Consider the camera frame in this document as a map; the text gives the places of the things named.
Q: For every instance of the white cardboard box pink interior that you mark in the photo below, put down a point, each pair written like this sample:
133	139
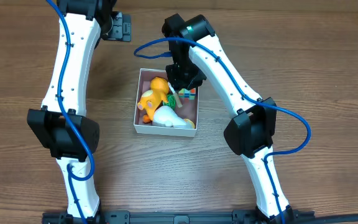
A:
188	110

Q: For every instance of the orange bear figurine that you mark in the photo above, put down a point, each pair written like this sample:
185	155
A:
152	98

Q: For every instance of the white plush duck orange feet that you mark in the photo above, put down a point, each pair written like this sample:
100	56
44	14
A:
164	116

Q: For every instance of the white wooden rattle drum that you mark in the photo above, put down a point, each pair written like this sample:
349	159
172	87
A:
175	95

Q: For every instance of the black mounting rail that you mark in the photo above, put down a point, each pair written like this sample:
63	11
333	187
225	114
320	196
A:
233	217

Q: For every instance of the green round lid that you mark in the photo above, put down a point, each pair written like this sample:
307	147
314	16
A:
171	102

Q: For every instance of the multicolour puzzle cube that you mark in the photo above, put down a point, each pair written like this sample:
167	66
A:
187	94

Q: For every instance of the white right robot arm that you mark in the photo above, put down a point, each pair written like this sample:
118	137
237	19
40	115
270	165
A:
197	56

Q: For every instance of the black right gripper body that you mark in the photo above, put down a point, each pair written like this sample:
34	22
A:
184	73

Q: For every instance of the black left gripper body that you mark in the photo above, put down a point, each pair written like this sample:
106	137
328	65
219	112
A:
120	28

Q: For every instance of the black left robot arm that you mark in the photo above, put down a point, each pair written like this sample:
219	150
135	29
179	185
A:
61	124

